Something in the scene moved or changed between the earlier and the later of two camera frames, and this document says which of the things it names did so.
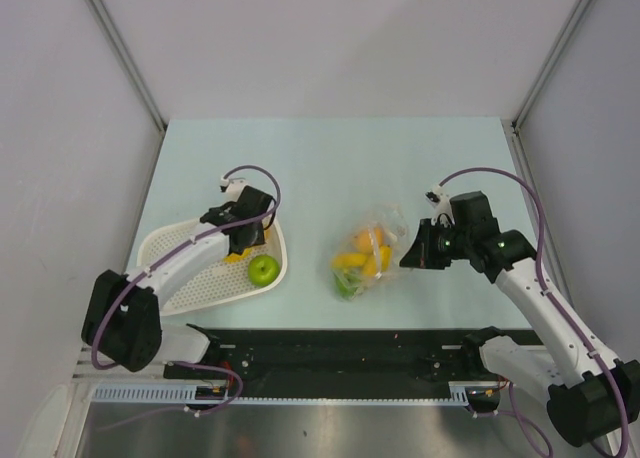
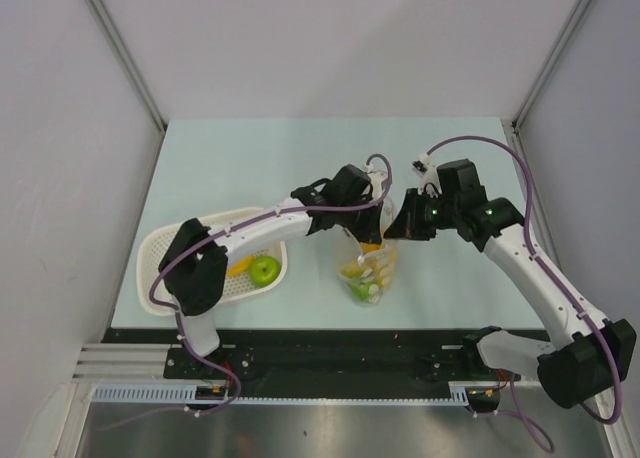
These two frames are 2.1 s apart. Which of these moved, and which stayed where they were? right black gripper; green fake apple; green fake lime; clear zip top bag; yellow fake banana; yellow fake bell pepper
Moved: green fake lime; clear zip top bag; yellow fake banana; yellow fake bell pepper; right black gripper
Stayed: green fake apple
